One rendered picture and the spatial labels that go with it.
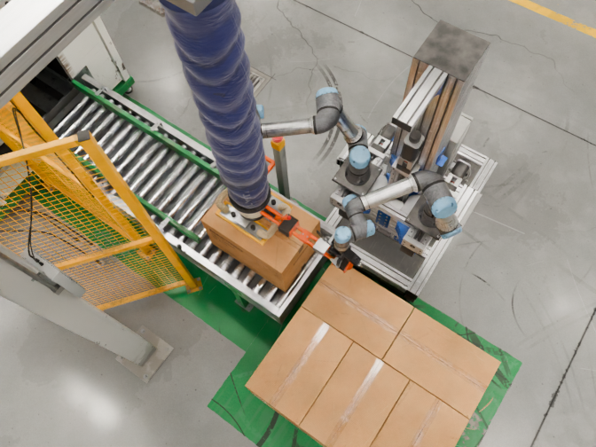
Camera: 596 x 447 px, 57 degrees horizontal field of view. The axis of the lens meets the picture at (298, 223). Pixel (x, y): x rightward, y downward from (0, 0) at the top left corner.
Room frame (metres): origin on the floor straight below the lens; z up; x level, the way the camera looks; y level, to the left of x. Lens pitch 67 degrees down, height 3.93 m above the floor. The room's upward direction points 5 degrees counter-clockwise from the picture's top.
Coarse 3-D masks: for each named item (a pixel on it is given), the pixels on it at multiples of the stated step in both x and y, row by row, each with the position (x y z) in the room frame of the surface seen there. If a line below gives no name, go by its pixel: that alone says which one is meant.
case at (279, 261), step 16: (272, 192) 1.48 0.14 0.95; (208, 224) 1.31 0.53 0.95; (224, 224) 1.30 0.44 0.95; (304, 224) 1.25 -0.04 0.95; (224, 240) 1.24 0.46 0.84; (240, 240) 1.19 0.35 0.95; (272, 240) 1.17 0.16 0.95; (288, 240) 1.16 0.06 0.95; (240, 256) 1.18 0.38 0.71; (256, 256) 1.08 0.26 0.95; (272, 256) 1.07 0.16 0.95; (288, 256) 1.06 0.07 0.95; (304, 256) 1.14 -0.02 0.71; (256, 272) 1.11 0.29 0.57; (272, 272) 1.01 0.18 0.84; (288, 272) 1.01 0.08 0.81
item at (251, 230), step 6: (228, 204) 1.34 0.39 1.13; (234, 210) 1.30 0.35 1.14; (222, 216) 1.27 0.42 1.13; (228, 216) 1.26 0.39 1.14; (234, 216) 1.26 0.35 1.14; (228, 222) 1.23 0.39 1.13; (234, 222) 1.23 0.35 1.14; (252, 222) 1.22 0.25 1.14; (258, 222) 1.22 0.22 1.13; (240, 228) 1.19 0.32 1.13; (246, 228) 1.18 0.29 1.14; (252, 228) 1.17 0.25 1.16; (258, 228) 1.18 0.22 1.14; (264, 228) 1.18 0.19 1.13; (246, 234) 1.15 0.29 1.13; (252, 234) 1.14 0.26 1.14; (258, 240) 1.11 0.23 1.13; (264, 240) 1.10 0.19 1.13
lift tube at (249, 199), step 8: (248, 88) 1.26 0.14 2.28; (240, 104) 1.21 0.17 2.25; (208, 120) 1.21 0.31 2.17; (248, 160) 1.20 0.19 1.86; (264, 184) 1.24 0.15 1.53; (232, 192) 1.23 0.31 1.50; (240, 192) 1.20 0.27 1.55; (248, 192) 1.20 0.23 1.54; (256, 192) 1.20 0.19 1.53; (264, 192) 1.24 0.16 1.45; (240, 200) 1.20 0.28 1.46; (248, 200) 1.20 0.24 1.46; (256, 200) 1.20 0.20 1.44; (264, 200) 1.23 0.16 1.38
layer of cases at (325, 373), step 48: (336, 288) 0.96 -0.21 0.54; (384, 288) 0.94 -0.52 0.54; (288, 336) 0.68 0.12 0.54; (336, 336) 0.66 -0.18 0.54; (384, 336) 0.63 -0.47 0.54; (432, 336) 0.61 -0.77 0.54; (288, 384) 0.40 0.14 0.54; (336, 384) 0.37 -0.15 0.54; (384, 384) 0.35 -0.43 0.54; (432, 384) 0.32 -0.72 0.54; (480, 384) 0.30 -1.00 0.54; (336, 432) 0.11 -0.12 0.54; (384, 432) 0.08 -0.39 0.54; (432, 432) 0.06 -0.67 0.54
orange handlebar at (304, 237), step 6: (270, 162) 1.53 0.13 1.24; (270, 168) 1.49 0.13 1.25; (270, 210) 1.23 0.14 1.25; (270, 216) 1.19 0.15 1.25; (276, 222) 1.16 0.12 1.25; (300, 228) 1.11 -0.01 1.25; (294, 234) 1.08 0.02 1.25; (300, 234) 1.07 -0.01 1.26; (306, 234) 1.07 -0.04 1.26; (312, 234) 1.07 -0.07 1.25; (306, 240) 1.03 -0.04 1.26; (312, 246) 1.00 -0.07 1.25
